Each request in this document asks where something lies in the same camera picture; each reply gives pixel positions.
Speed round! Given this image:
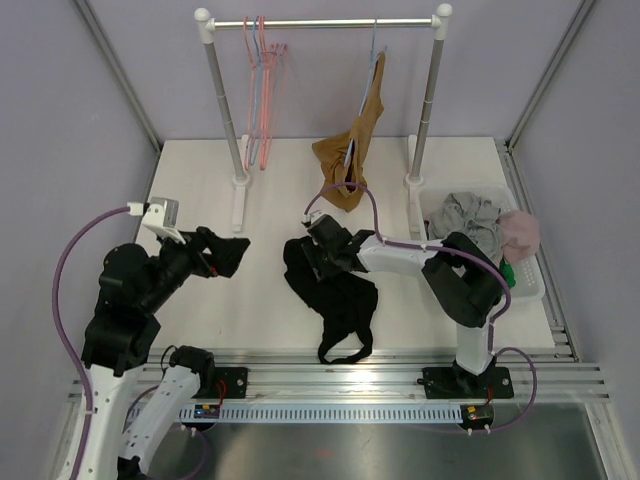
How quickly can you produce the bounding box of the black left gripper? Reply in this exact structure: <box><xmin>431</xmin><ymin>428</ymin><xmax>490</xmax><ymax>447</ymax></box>
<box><xmin>140</xmin><ymin>224</ymin><xmax>249</xmax><ymax>313</ymax></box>

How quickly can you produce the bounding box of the black tank top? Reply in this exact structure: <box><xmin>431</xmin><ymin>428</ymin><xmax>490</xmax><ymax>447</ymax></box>
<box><xmin>283</xmin><ymin>236</ymin><xmax>379</xmax><ymax>364</ymax></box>

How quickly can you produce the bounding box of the grey tank top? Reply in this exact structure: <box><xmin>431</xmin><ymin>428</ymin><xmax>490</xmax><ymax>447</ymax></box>
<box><xmin>426</xmin><ymin>192</ymin><xmax>503</xmax><ymax>264</ymax></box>

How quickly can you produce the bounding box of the green tank top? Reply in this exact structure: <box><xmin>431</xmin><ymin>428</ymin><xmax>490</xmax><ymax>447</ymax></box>
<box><xmin>500</xmin><ymin>259</ymin><xmax>516</xmax><ymax>289</ymax></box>

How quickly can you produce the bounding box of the blue hanger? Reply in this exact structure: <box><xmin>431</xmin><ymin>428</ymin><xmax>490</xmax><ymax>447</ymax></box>
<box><xmin>250</xmin><ymin>16</ymin><xmax>264</xmax><ymax>166</ymax></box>
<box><xmin>343</xmin><ymin>17</ymin><xmax>387</xmax><ymax>167</ymax></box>

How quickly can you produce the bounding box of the pink tank top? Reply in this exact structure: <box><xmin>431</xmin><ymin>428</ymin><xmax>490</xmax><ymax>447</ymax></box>
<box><xmin>498</xmin><ymin>210</ymin><xmax>541</xmax><ymax>265</ymax></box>

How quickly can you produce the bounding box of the pink hanger with clothes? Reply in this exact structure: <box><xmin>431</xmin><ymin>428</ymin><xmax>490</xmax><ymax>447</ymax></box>
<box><xmin>267</xmin><ymin>43</ymin><xmax>287</xmax><ymax>160</ymax></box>

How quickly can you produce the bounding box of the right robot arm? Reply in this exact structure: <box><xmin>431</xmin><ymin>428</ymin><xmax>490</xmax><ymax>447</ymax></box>
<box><xmin>303</xmin><ymin>214</ymin><xmax>514</xmax><ymax>400</ymax></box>

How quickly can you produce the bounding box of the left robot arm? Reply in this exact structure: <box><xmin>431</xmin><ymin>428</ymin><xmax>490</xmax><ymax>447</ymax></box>
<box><xmin>60</xmin><ymin>227</ymin><xmax>250</xmax><ymax>479</ymax></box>

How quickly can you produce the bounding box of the brown tank top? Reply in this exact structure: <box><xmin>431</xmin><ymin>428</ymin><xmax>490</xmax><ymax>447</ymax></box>
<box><xmin>312</xmin><ymin>52</ymin><xmax>386</xmax><ymax>212</ymax></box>

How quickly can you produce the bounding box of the white plastic basket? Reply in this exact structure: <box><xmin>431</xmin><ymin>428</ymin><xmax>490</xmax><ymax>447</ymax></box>
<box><xmin>409</xmin><ymin>182</ymin><xmax>545</xmax><ymax>304</ymax></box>

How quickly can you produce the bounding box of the white garment rack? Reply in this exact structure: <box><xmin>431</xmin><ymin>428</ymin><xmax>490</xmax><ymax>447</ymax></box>
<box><xmin>194</xmin><ymin>3</ymin><xmax>453</xmax><ymax>233</ymax></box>

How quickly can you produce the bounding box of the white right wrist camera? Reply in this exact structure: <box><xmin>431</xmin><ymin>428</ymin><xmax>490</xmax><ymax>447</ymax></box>
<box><xmin>301</xmin><ymin>210</ymin><xmax>324</xmax><ymax>229</ymax></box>

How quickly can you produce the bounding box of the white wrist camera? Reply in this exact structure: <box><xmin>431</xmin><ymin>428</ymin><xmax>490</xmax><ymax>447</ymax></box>
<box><xmin>301</xmin><ymin>210</ymin><xmax>324</xmax><ymax>229</ymax></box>
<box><xmin>127</xmin><ymin>197</ymin><xmax>186</xmax><ymax>244</ymax></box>

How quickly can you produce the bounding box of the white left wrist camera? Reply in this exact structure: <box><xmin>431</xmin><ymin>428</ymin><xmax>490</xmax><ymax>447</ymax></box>
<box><xmin>127</xmin><ymin>197</ymin><xmax>186</xmax><ymax>244</ymax></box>

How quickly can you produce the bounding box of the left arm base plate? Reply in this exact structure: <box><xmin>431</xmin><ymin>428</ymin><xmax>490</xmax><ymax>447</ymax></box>
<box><xmin>195</xmin><ymin>367</ymin><xmax>249</xmax><ymax>400</ymax></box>

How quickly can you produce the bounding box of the white slotted cable duct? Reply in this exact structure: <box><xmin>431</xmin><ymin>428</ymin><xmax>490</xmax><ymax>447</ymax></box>
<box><xmin>178</xmin><ymin>404</ymin><xmax>462</xmax><ymax>424</ymax></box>

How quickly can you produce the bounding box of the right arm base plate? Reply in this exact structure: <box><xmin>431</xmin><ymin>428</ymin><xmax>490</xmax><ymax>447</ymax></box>
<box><xmin>417</xmin><ymin>366</ymin><xmax>514</xmax><ymax>400</ymax></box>

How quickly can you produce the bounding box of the aluminium front rail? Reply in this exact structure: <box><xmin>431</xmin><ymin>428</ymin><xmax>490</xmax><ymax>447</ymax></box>
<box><xmin>215</xmin><ymin>349</ymin><xmax>610</xmax><ymax>403</ymax></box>

